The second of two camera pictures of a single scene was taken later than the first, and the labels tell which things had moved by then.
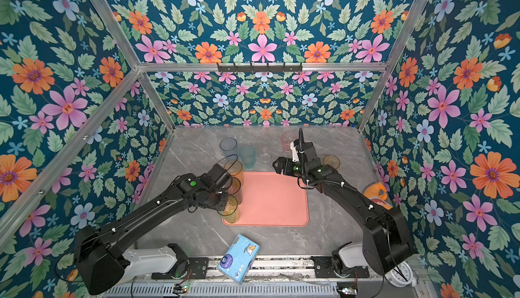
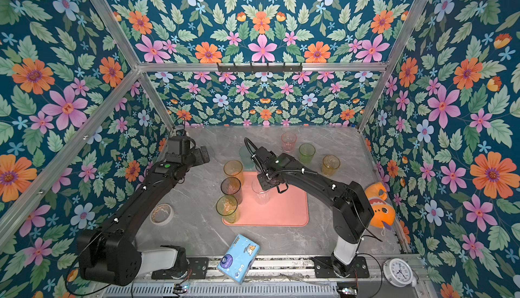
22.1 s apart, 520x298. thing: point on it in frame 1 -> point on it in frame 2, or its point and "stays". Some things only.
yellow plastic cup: x=234 y=168 stays
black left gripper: x=221 y=207 -> x=198 y=158
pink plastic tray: x=272 y=198 stays
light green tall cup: x=229 y=211 stays
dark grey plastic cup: x=235 y=189 stays
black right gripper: x=288 y=162 -> x=264 y=185
